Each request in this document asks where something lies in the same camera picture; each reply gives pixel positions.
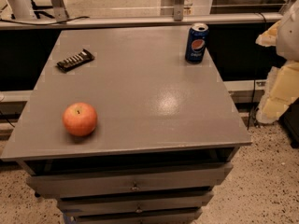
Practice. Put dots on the grey metal rail frame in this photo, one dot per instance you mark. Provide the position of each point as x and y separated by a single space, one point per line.
67 14

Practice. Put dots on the white pipe background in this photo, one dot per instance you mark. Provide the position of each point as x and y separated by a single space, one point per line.
22 9

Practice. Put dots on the black snack bar wrapper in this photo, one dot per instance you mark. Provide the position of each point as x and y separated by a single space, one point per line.
75 61

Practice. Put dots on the bottom grey drawer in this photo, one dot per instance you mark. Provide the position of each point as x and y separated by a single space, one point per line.
185 215

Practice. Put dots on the red apple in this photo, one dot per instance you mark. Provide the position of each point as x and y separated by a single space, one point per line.
80 119

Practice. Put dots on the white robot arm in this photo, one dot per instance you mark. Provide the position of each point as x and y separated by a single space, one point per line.
287 45

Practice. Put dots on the grey drawer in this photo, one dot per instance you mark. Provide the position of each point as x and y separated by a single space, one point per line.
129 181
185 215
136 203

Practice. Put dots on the middle grey drawer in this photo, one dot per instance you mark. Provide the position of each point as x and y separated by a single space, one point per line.
136 203

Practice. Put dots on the grey drawer cabinet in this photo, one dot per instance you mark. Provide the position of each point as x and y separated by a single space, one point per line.
153 108

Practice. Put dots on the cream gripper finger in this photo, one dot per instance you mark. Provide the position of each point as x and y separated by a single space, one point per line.
280 91
269 37

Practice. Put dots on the top grey drawer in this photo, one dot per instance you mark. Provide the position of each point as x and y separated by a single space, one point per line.
129 181

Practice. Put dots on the blue pepsi can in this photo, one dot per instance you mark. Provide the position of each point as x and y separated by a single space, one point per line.
196 43

